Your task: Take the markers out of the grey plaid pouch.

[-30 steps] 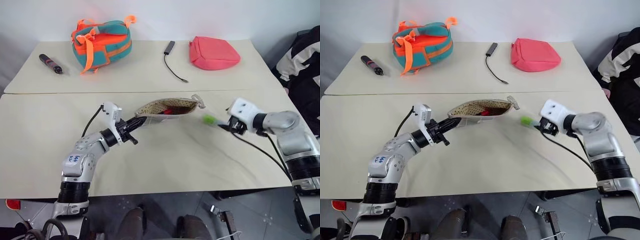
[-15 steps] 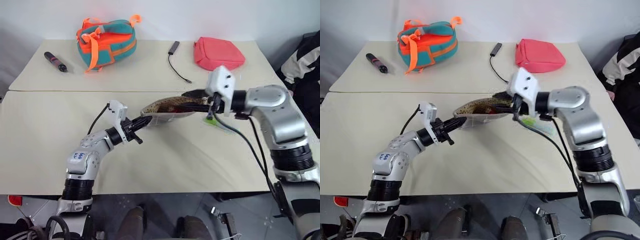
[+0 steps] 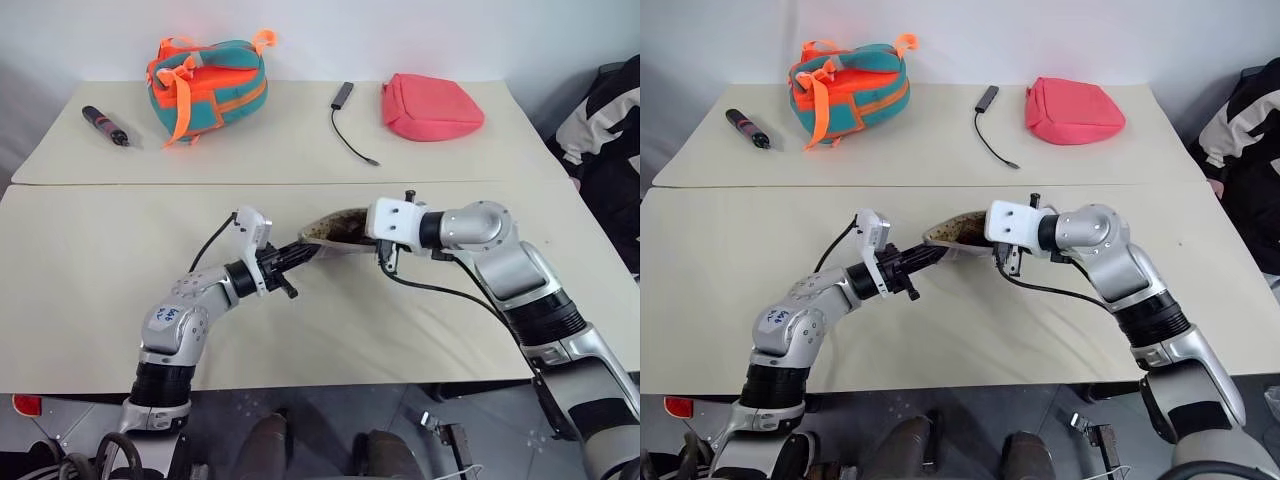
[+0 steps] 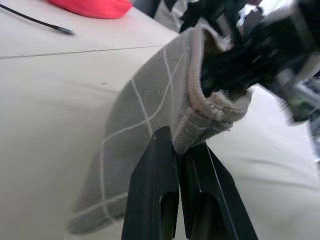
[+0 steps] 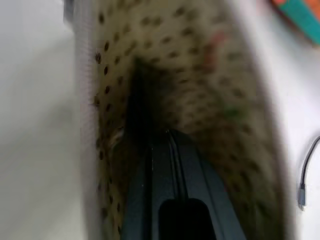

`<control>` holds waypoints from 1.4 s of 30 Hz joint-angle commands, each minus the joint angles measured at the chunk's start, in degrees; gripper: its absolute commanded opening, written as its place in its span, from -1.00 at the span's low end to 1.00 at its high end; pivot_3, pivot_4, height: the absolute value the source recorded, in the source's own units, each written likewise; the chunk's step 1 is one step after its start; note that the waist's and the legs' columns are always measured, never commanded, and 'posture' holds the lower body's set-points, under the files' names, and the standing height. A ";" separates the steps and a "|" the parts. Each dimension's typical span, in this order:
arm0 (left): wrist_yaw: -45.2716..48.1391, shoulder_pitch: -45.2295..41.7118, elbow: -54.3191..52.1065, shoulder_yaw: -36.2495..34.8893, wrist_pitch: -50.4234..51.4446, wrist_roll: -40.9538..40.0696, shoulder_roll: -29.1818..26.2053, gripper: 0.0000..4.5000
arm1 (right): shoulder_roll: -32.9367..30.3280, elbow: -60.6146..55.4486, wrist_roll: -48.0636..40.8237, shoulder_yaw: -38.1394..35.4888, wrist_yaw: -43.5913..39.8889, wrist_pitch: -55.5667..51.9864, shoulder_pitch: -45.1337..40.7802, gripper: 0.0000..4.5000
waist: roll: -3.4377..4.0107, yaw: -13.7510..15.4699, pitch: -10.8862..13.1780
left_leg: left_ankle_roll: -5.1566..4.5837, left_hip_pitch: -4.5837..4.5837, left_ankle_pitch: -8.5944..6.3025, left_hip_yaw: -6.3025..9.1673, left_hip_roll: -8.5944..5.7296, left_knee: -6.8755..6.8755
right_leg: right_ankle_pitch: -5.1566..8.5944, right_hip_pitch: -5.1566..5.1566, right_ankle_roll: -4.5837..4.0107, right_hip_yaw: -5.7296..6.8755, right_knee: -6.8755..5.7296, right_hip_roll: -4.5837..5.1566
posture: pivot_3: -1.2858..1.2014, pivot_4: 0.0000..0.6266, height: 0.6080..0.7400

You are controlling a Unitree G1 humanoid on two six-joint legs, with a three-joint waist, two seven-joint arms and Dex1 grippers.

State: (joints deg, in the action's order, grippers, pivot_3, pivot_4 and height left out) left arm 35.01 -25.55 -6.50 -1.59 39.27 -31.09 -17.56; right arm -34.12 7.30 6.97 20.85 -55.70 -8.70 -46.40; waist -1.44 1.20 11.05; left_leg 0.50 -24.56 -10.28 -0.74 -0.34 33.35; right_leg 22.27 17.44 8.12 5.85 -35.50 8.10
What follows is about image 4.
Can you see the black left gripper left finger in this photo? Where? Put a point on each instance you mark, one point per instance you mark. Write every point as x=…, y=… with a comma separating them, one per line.
x=150, y=187

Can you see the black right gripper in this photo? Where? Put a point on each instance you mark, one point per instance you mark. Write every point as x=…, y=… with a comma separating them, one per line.
x=282, y=42

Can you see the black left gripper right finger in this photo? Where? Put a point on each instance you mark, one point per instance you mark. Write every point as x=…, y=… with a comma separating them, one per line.
x=212, y=197

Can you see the grey checked pouch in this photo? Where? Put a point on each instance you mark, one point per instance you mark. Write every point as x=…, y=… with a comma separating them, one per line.
x=150, y=100

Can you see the black white jacket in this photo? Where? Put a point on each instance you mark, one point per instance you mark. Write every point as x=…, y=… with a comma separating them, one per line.
x=167, y=15

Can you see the pink fabric pouch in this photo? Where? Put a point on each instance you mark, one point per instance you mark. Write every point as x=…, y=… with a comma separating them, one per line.
x=95, y=7

